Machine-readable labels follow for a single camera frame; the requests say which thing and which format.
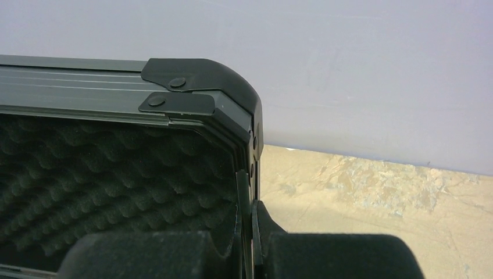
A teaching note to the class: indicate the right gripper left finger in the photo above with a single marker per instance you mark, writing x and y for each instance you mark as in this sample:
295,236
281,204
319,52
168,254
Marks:
161,254

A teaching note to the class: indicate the black poker set case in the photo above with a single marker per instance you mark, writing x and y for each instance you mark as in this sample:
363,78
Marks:
94,145

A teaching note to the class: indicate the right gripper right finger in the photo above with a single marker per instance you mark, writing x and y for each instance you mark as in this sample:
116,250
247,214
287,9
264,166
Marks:
279,254

